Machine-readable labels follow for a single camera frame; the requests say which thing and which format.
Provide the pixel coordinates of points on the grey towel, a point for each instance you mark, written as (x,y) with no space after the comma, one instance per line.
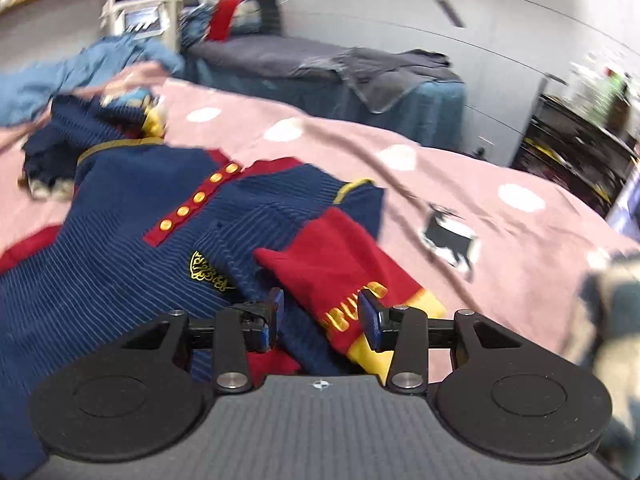
(395,72)

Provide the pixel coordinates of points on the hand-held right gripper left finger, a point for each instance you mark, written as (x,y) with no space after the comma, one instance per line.
(274,311)

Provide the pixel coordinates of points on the red cloth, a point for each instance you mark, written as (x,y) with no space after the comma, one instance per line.
(222,19)

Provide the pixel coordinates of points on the pink blanket with white dots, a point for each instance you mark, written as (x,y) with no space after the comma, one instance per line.
(500,240)

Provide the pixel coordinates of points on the blue ruffled cloth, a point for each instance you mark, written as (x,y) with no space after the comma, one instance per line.
(196,25)

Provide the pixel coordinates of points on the navy ribbed sweater red trim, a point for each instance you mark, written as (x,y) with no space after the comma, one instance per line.
(125,270)

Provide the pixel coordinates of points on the teal cream striped cloth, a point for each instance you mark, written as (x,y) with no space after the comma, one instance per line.
(612,320)

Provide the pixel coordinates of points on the black cart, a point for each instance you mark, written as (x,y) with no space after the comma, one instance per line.
(565,155)

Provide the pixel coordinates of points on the white device with control panel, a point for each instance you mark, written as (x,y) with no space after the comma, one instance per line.
(137,19)

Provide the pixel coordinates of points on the navy folded garment pink print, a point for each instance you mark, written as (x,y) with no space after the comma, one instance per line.
(42,155)

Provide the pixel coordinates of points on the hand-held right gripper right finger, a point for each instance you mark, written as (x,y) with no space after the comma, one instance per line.
(370,321)

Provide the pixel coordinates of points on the light blue denim garment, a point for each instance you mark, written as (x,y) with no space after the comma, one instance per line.
(55,75)

